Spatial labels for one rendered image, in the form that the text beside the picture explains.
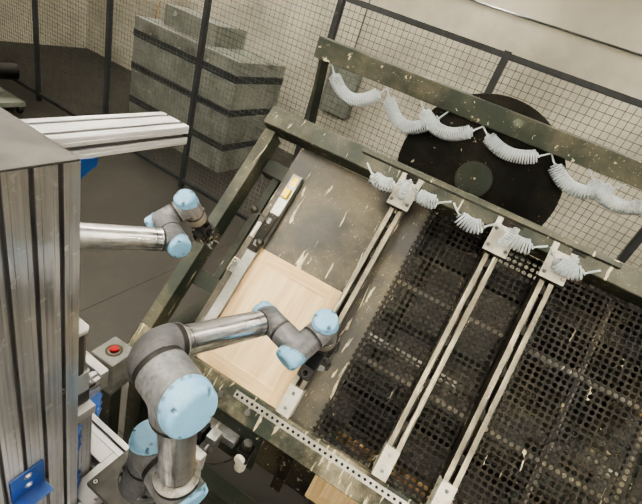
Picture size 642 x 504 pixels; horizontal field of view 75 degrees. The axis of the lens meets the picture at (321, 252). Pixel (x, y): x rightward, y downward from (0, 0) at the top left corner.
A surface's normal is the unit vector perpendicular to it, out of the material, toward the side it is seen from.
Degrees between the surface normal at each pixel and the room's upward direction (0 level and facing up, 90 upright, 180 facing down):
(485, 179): 90
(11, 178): 90
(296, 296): 50
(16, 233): 90
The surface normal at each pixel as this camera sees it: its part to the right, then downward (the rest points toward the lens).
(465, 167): -0.42, 0.36
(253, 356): -0.13, -0.25
